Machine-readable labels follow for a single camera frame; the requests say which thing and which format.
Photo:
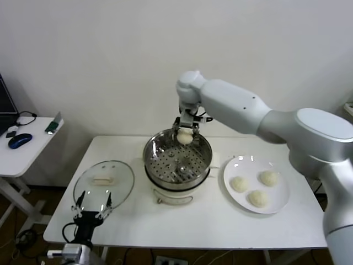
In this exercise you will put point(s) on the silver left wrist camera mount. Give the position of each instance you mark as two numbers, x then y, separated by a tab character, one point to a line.
69	251

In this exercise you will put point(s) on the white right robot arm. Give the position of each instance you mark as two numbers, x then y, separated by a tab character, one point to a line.
248	110

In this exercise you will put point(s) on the white floor power strip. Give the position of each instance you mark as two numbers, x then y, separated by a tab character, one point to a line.
171	260

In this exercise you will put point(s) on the large white plate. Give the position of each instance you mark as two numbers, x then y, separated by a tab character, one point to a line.
275	198

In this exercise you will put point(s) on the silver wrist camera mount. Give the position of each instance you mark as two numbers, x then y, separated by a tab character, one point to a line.
69	251
187	117

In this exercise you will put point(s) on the small black adapter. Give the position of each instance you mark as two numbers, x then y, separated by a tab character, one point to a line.
10	135

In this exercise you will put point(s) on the white steamed baozi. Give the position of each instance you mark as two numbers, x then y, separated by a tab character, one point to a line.
268	178
184	137
239	184
257	198

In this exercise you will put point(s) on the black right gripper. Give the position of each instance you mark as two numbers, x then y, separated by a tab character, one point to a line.
194	126

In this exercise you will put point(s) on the stainless steel steamer basket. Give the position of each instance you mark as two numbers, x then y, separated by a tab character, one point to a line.
176	165

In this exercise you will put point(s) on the blue computer mouse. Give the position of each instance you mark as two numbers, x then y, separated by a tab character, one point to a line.
20	140

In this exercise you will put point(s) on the round glass pot lid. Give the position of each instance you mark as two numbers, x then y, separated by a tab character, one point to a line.
121	179

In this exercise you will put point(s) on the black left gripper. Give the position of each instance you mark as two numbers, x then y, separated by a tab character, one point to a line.
86	220

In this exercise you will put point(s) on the white electric cooker base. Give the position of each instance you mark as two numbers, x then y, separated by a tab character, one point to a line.
171	197

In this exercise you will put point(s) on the white side table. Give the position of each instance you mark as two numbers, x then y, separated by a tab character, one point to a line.
33	157

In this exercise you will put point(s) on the white shelf edge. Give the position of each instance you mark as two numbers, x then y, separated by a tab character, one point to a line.
349	109

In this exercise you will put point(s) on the black laptop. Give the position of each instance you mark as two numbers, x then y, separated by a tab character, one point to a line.
5	105

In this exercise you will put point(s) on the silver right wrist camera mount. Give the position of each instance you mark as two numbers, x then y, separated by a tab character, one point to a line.
187	117

